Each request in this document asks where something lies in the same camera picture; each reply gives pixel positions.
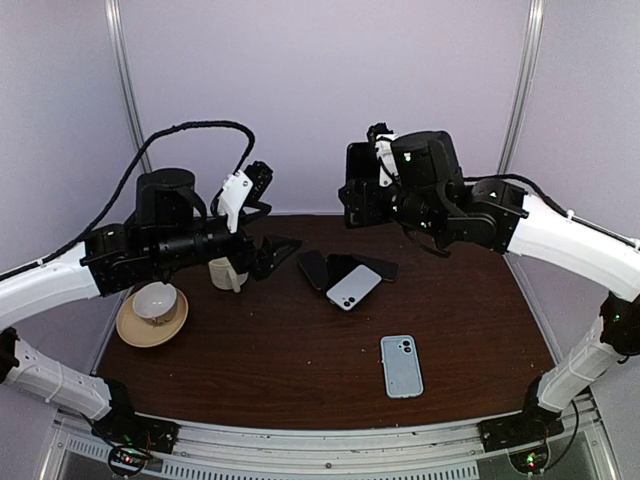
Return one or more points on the aluminium post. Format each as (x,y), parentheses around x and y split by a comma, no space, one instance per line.
(526,73)
(118,41)

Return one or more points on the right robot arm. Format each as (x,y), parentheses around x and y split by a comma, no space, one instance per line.
(415,180)

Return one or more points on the purple-edged phone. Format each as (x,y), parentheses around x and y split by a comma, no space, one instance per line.
(388,271)
(313,264)

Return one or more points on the white ceramic bowl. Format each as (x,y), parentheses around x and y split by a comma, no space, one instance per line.
(155,303)

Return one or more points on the left aluminium post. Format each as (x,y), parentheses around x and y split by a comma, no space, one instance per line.
(118,41)

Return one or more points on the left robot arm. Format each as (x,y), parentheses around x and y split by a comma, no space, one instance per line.
(169,230)

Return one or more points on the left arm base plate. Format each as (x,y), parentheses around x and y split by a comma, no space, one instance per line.
(143,433)

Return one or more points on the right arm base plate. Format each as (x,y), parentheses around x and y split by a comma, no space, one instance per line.
(516,430)

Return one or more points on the purple-edged phone left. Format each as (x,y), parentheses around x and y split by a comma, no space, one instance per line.
(313,264)

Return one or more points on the beige saucer plate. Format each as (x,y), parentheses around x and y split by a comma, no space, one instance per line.
(137,332)

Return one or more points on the right aluminium post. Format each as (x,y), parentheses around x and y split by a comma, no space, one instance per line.
(526,73)

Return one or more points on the purple-edged phone right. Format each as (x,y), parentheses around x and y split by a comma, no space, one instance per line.
(388,271)

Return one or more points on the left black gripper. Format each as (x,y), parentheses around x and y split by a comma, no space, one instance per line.
(261,264)

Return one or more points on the front aluminium rail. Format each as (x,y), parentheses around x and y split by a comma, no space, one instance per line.
(452,450)

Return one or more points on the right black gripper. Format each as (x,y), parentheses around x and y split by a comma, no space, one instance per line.
(361,204)

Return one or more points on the cream ribbed mug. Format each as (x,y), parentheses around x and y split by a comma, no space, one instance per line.
(224,277)

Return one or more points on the white phone dual camera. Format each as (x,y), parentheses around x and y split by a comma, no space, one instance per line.
(353,288)

